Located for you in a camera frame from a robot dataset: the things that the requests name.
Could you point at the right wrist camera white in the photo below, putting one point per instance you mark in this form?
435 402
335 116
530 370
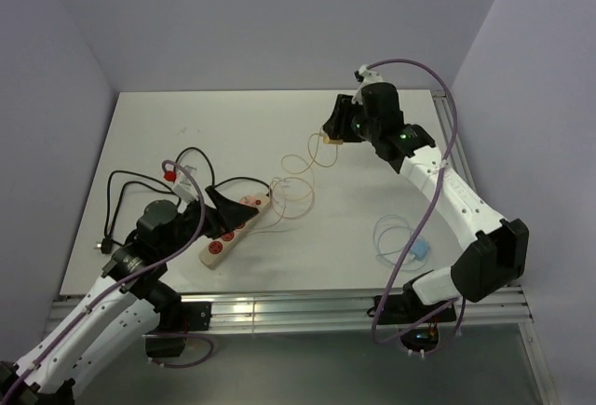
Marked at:
365 77

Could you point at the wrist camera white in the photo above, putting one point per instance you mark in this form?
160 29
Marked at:
365 77
180 183

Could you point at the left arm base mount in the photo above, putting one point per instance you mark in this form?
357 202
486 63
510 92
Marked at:
166 340

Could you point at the beige red power strip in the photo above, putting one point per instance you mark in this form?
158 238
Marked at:
217 250

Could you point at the yellow charger plug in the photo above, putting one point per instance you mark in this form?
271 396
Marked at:
330 141

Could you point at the aluminium front rail frame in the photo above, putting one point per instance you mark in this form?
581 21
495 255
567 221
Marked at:
332 310

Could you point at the aluminium right side rail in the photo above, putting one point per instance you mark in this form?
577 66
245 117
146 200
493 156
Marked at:
465 177

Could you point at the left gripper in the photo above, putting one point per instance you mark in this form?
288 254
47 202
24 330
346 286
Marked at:
227 215

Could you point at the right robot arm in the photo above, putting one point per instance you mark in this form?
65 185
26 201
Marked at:
494 248

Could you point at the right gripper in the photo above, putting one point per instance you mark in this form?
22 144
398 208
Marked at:
337 125

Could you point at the pink charger plug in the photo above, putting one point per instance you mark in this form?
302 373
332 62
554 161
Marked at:
250 201

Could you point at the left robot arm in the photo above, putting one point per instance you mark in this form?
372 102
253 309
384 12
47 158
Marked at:
125 302

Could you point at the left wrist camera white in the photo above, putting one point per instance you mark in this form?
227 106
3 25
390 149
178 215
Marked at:
180 183

